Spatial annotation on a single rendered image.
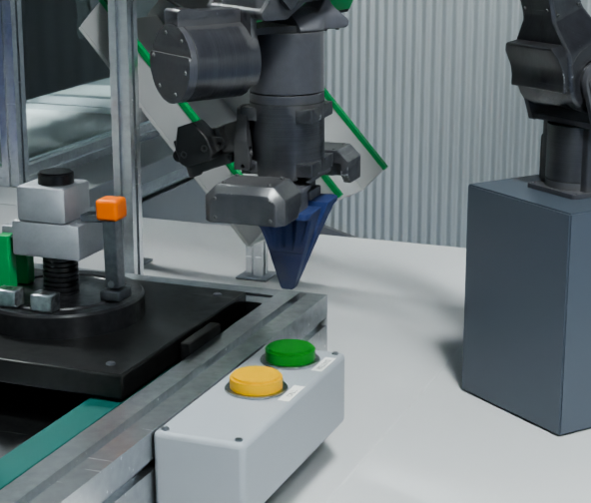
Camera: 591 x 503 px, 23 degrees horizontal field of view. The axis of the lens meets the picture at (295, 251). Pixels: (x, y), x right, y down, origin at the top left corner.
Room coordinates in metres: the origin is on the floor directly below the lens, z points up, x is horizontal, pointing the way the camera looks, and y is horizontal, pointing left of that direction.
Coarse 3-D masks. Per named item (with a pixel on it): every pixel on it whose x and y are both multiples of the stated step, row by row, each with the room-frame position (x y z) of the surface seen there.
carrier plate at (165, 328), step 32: (160, 288) 1.26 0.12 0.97; (192, 288) 1.26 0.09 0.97; (160, 320) 1.17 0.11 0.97; (192, 320) 1.17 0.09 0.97; (224, 320) 1.21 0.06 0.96; (0, 352) 1.09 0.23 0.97; (32, 352) 1.09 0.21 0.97; (64, 352) 1.09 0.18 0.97; (96, 352) 1.09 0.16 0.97; (128, 352) 1.09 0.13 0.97; (160, 352) 1.09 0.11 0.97; (32, 384) 1.06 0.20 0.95; (64, 384) 1.05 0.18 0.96; (96, 384) 1.04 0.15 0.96; (128, 384) 1.04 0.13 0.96
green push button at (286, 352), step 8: (272, 344) 1.10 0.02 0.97; (280, 344) 1.10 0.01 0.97; (288, 344) 1.10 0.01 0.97; (296, 344) 1.10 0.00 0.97; (304, 344) 1.10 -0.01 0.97; (272, 352) 1.09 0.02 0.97; (280, 352) 1.08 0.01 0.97; (288, 352) 1.08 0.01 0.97; (296, 352) 1.08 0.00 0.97; (304, 352) 1.08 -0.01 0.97; (312, 352) 1.09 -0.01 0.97; (272, 360) 1.08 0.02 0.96; (280, 360) 1.08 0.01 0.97; (288, 360) 1.08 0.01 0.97; (296, 360) 1.08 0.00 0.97; (304, 360) 1.08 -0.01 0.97; (312, 360) 1.09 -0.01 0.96
